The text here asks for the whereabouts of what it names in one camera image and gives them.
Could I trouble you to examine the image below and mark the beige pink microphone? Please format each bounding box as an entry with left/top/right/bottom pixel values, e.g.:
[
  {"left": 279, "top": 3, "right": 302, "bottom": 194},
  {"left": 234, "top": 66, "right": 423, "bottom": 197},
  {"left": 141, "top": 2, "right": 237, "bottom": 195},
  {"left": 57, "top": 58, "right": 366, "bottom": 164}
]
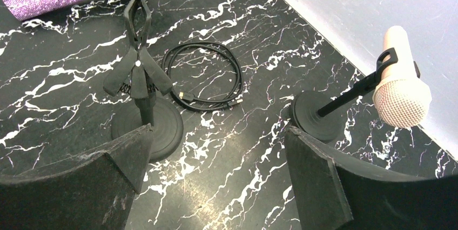
[{"left": 373, "top": 25, "right": 432, "bottom": 128}]

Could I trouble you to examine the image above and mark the coiled black cable centre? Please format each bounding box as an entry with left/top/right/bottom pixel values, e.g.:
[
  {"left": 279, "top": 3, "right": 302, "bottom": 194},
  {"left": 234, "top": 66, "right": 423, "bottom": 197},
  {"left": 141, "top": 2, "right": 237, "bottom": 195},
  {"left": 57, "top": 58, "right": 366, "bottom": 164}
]
[{"left": 161, "top": 40, "right": 245, "bottom": 113}]

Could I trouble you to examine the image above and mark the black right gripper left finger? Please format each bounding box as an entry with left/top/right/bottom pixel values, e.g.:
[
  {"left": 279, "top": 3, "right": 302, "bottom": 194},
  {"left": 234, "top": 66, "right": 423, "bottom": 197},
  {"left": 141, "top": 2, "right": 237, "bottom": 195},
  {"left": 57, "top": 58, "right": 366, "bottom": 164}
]
[{"left": 1, "top": 125, "right": 153, "bottom": 229}]

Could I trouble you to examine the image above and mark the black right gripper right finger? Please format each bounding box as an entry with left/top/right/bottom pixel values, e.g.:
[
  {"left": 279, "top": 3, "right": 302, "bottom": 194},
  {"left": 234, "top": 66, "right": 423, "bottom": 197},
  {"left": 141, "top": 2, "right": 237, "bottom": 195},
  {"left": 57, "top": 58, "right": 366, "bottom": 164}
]
[{"left": 285, "top": 126, "right": 457, "bottom": 229}]

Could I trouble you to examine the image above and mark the black round mic stand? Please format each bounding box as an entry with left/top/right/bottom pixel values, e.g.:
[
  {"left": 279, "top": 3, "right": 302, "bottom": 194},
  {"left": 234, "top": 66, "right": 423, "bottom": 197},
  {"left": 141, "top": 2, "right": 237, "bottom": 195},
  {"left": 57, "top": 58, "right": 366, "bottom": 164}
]
[
  {"left": 291, "top": 48, "right": 420, "bottom": 143},
  {"left": 103, "top": 0, "right": 184, "bottom": 163}
]

